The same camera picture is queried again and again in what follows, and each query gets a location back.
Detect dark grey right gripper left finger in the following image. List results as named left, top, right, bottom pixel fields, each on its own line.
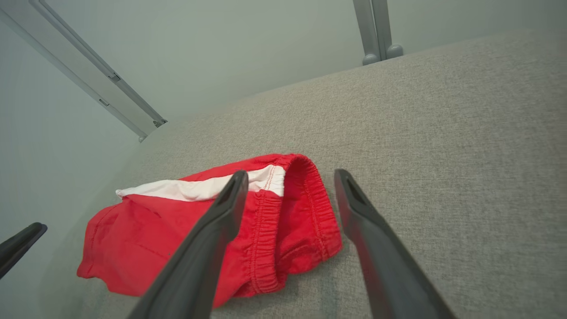
left=128, top=171, right=249, bottom=319

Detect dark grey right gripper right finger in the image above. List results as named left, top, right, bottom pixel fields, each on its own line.
left=333, top=168, right=457, bottom=319

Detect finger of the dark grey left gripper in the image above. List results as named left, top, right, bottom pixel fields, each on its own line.
left=0, top=222, right=48, bottom=280

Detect red shorts with white trim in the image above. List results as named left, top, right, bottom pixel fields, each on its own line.
left=77, top=153, right=343, bottom=309

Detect grey metal frame post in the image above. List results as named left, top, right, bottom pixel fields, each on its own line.
left=353, top=0, right=404, bottom=66
left=0, top=0, right=168, bottom=142

